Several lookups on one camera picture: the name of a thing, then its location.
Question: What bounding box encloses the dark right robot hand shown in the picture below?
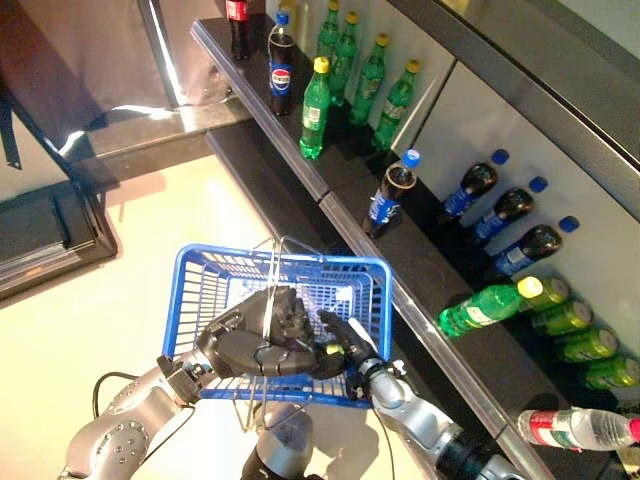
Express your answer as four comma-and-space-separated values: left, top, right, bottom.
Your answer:
312, 312, 386, 379

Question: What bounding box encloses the Pepsi cola bottle blue cap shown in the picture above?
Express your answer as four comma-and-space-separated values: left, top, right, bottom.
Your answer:
437, 148, 510, 224
469, 175, 550, 244
360, 148, 423, 240
492, 215, 580, 278
267, 10, 299, 117

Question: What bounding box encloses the silver left robot leg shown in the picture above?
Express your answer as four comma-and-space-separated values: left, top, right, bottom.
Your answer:
242, 402, 314, 480

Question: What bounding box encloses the blue plastic shopping basket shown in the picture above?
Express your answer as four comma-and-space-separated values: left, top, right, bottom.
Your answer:
160, 243, 394, 410

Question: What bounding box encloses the dark left robot hand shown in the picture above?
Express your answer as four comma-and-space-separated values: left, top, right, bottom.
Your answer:
197, 287, 321, 377

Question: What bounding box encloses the Coca-Cola bottle red cap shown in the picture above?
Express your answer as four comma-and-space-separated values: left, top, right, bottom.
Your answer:
224, 0, 251, 61

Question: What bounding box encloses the clear water bottle red cap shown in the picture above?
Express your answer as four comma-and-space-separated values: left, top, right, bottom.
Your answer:
517, 407, 640, 453

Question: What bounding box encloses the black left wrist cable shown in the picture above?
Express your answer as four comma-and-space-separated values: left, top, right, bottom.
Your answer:
92, 371, 146, 416

